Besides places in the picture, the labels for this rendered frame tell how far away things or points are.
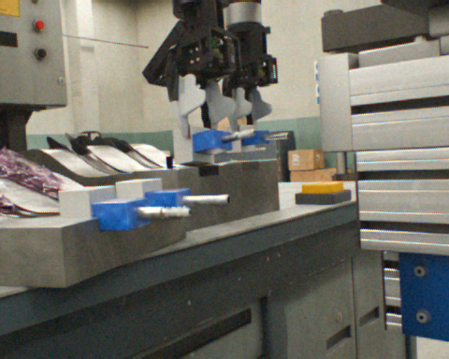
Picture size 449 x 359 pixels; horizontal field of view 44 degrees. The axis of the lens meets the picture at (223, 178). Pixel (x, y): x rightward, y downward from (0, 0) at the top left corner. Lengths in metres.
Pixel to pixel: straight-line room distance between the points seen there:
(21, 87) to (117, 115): 8.14
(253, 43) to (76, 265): 0.70
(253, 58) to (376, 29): 3.87
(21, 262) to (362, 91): 0.34
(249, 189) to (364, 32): 4.13
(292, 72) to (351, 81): 7.82
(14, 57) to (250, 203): 0.96
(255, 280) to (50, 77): 1.04
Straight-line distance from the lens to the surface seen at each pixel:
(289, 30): 8.44
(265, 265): 0.92
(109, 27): 9.99
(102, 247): 0.57
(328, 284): 1.15
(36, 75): 1.71
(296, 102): 8.28
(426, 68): 0.50
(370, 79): 0.52
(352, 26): 5.03
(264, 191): 0.95
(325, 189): 1.05
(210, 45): 0.81
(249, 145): 1.12
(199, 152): 0.83
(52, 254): 0.52
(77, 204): 0.57
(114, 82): 9.84
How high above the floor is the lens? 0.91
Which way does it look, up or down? 3 degrees down
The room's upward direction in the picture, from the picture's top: 4 degrees counter-clockwise
